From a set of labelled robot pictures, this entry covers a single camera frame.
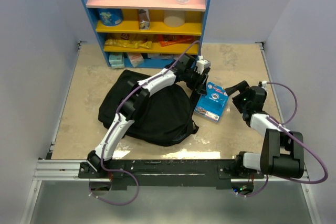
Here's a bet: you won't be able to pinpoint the blue round can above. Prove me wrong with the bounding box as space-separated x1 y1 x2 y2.
98 8 123 26

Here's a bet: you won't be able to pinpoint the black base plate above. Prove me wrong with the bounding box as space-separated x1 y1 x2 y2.
78 159 264 190

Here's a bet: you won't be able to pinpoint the black backpack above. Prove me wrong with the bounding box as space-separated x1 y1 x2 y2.
98 70 201 146

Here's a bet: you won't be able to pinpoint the yellow soap pack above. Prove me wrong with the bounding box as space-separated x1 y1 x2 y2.
179 55 190 63

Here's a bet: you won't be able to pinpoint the white round container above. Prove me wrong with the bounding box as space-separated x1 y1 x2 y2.
163 10 186 27

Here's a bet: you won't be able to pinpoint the blue shelf unit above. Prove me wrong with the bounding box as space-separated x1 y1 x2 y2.
81 0 211 65

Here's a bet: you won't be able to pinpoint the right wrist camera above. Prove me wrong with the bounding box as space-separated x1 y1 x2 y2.
258 81 268 91

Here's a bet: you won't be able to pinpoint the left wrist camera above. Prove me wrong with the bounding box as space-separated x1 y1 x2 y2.
196 55 211 74

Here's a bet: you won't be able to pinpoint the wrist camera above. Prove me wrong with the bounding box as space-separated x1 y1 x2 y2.
196 55 211 74
258 81 268 91

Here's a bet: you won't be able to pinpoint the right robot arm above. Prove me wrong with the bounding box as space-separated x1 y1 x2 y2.
224 81 304 178

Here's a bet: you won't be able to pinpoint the white wrapped packs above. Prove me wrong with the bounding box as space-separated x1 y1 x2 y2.
146 53 180 60

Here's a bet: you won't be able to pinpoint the teal tissue pack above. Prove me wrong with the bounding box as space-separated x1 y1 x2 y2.
109 52 124 69

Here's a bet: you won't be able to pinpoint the small carton box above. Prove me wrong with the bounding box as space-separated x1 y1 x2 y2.
138 9 150 30

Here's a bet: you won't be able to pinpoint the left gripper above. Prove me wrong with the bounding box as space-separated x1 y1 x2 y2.
183 68 208 95

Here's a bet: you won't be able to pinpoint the blue children's book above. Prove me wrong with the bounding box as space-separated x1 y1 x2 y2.
194 82 228 122

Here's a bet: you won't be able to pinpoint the pink tissue pack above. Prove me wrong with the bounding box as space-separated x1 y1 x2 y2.
127 52 144 67

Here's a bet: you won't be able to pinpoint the orange snack box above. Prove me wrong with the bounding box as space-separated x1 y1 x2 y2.
156 35 194 47

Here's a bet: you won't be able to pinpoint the yellow chips bag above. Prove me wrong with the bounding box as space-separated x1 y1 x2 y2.
104 33 154 49

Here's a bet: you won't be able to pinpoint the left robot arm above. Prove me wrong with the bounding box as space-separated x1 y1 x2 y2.
80 54 211 178

